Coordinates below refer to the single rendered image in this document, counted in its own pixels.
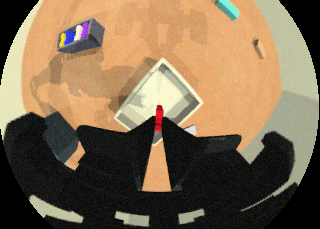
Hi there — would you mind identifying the red fuse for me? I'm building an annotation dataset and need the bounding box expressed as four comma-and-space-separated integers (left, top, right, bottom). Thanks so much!
155, 105, 164, 132

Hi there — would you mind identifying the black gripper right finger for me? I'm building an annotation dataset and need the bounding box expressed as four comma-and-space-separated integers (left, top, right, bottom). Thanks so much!
161, 116, 241, 192

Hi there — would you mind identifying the white shallow tray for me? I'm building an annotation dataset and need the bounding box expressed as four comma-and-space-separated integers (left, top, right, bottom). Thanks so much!
113, 57, 204, 130

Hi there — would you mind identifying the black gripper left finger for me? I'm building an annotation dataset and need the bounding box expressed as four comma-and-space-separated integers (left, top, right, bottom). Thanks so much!
76, 116, 156, 190

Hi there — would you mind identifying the tan rectangular block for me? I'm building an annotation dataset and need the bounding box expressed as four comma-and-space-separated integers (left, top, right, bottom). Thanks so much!
253, 38, 267, 60

